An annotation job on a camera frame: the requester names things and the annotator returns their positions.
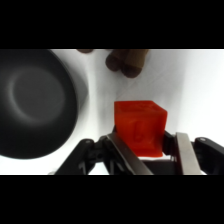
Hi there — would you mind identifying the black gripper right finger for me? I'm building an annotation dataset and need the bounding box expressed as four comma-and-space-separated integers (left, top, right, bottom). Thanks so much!
161, 130, 224, 176

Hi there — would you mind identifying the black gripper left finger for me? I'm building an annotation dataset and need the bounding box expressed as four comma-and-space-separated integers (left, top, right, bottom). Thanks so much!
53, 131, 155, 176

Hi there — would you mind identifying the red cube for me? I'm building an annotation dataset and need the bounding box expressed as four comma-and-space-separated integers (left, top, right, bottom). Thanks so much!
113, 98, 169, 158

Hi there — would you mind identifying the black bowl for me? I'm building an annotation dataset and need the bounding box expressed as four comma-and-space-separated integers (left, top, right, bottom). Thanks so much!
0, 49, 90, 161

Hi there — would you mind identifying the brown plush animal toy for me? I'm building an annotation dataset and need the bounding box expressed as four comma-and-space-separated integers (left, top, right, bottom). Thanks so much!
76, 49, 150, 80

